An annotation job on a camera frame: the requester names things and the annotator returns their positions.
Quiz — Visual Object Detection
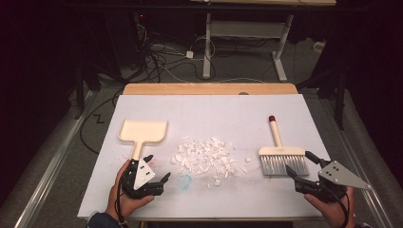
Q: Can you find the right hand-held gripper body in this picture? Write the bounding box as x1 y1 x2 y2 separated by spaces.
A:
294 160 373 204

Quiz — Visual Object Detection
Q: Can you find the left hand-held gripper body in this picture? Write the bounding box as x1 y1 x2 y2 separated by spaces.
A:
121 158 164 200

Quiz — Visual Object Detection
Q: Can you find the cream brush with grey bristles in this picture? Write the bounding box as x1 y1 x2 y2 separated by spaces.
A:
258 115 310 178

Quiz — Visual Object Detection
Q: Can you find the cream plastic dustpan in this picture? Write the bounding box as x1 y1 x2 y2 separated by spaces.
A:
118 119 168 162

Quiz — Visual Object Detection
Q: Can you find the pile of white paper scraps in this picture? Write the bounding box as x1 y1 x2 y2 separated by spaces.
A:
169 136 253 189

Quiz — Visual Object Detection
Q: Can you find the person's left hand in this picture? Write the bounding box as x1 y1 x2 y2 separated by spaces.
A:
105 159 156 223

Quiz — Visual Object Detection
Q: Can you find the person's right hand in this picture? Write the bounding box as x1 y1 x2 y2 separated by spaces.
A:
303 185 357 228

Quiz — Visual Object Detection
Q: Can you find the black stand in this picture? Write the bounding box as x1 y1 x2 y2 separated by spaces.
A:
297 61 350 131
73 61 103 121

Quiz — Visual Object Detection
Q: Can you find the person's dark left sleeve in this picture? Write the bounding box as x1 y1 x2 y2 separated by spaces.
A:
86 211 128 228

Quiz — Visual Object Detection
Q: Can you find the white table mat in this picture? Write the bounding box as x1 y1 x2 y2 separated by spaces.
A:
76 94 355 219

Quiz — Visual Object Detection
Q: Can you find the wooden table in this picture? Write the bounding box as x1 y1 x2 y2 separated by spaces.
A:
122 82 325 222

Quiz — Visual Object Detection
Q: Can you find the small white box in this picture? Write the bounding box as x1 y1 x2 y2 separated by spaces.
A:
313 40 327 54

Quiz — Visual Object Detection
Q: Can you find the metal floor rail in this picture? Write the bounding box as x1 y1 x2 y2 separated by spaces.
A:
13 90 97 228
318 94 394 228

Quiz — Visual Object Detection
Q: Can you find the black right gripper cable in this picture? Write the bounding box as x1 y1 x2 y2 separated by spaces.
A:
327 185 350 228

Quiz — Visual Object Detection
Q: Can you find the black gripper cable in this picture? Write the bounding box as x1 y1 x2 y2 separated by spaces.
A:
327 185 350 228
115 180 127 227

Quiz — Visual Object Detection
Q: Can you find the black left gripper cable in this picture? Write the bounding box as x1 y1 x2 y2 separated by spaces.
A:
115 180 127 227

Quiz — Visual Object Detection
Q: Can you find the black floor cable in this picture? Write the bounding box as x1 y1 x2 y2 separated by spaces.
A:
78 90 125 156

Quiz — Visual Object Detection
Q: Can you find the tangle of black cables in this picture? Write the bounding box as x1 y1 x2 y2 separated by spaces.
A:
134 23 218 84

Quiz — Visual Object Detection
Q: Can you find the white metal desk frame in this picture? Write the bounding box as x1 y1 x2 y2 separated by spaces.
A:
189 0 337 83

